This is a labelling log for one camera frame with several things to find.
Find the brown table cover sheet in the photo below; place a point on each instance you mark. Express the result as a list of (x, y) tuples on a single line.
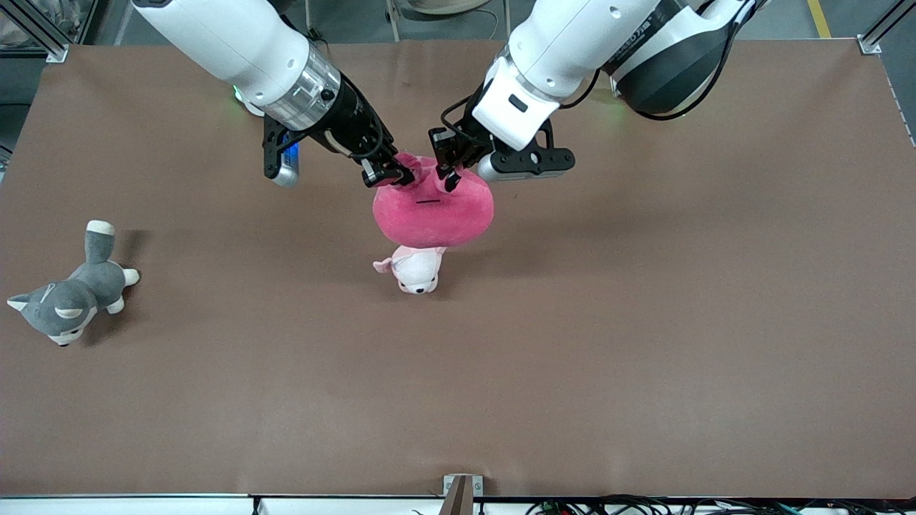
[(501, 393)]

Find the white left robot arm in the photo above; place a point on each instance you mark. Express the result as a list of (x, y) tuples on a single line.
[(572, 36)]

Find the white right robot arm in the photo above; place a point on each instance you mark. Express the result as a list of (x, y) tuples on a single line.
[(229, 43)]

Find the round hot pink plush toy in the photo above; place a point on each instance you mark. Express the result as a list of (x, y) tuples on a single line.
[(433, 214)]

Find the metal mounting bracket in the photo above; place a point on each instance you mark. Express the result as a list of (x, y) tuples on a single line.
[(459, 493)]

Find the beige stool with metal legs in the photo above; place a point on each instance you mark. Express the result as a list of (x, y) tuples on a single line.
[(451, 6)]

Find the small pale pink plush dog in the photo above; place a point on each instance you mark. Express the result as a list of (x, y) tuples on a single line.
[(418, 275)]

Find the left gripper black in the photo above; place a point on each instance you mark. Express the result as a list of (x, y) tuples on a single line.
[(465, 140)]

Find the aluminium frame profile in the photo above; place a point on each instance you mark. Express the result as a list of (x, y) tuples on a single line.
[(870, 44), (51, 48)]

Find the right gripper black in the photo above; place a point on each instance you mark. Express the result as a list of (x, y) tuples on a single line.
[(356, 119)]

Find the grey white husky plush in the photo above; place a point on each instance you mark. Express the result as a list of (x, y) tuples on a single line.
[(79, 293)]

